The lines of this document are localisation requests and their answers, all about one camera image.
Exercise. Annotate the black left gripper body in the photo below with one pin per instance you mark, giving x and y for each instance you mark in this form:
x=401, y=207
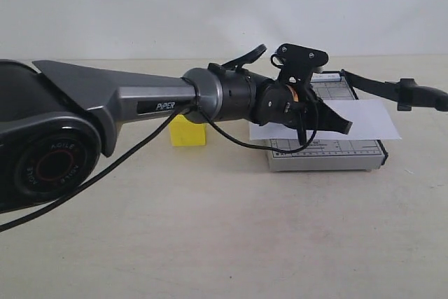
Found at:
x=289, y=105

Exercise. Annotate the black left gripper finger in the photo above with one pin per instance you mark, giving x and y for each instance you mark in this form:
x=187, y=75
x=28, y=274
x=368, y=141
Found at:
x=330, y=121

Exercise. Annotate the white paper sheet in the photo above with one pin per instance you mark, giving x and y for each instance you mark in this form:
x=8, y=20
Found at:
x=369, y=117

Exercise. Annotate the black cutter blade lever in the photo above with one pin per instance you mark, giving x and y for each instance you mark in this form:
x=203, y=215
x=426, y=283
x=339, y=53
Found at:
x=406, y=92

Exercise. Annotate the yellow cube block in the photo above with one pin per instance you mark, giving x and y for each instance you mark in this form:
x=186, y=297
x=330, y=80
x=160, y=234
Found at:
x=184, y=133

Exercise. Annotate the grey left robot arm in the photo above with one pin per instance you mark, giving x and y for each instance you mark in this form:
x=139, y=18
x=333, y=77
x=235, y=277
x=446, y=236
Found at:
x=58, y=119

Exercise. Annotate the grey paper cutter base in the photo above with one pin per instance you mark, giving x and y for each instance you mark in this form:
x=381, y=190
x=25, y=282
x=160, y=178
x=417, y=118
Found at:
x=331, y=155

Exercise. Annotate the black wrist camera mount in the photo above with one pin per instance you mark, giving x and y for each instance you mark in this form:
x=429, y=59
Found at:
x=297, y=64

